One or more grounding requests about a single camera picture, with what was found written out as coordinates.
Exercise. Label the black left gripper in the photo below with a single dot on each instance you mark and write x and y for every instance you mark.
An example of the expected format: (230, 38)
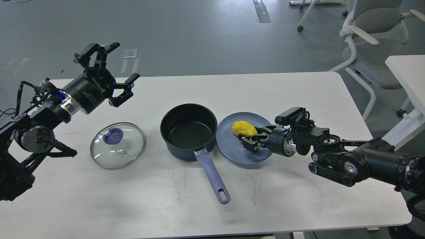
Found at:
(96, 83)

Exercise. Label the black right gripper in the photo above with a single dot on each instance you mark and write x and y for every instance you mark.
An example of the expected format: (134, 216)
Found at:
(277, 140)

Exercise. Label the yellow potato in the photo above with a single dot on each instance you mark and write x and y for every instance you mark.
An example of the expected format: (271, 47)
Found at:
(243, 127)

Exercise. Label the glass pot lid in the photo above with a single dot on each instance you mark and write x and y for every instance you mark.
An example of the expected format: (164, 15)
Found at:
(117, 145)

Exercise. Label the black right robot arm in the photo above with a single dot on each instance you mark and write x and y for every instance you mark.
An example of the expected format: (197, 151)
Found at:
(342, 161)

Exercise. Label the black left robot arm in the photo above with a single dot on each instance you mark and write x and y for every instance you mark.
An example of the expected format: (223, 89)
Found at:
(28, 138)

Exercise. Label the blue plate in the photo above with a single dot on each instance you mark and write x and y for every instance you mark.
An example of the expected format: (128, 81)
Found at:
(230, 145)

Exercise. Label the dark blue saucepan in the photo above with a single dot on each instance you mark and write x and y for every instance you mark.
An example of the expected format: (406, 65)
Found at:
(189, 131)

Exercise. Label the white grey office chair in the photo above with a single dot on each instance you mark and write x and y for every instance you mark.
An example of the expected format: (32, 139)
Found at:
(375, 30)

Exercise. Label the white side table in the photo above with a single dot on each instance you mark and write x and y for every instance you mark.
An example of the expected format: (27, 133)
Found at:
(410, 72)

